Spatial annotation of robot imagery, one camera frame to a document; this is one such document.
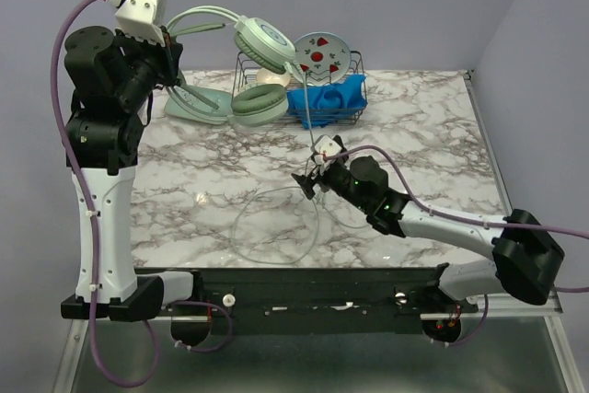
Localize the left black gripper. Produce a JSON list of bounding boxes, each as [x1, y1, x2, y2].
[[114, 23, 184, 110]]

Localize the mint green headphones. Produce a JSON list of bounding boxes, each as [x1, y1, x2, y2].
[[167, 6, 302, 127]]

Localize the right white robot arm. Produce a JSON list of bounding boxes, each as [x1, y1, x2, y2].
[[293, 135, 564, 312]]

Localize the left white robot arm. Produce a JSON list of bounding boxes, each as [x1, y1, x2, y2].
[[61, 26, 204, 322]]

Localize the blue cloth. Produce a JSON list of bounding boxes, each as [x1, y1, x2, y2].
[[286, 74, 367, 129]]

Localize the mint green rectangular tray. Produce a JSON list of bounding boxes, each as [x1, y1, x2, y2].
[[164, 87, 232, 125]]

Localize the cream bowl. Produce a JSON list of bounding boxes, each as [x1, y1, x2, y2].
[[256, 68, 291, 87]]

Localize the strawberry pattern plate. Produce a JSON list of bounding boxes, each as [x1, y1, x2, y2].
[[294, 32, 352, 87]]

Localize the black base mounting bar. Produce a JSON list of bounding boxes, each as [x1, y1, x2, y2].
[[151, 267, 479, 337]]

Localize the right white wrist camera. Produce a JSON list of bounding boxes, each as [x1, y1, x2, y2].
[[311, 135, 339, 168]]

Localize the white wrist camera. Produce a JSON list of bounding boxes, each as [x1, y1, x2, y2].
[[109, 0, 167, 47], [311, 135, 339, 168]]

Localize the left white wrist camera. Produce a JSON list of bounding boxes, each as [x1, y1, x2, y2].
[[109, 0, 167, 47]]

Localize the black wire dish rack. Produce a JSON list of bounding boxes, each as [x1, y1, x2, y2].
[[235, 50, 368, 130]]

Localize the aluminium rail frame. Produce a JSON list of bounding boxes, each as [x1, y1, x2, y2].
[[50, 71, 572, 393]]

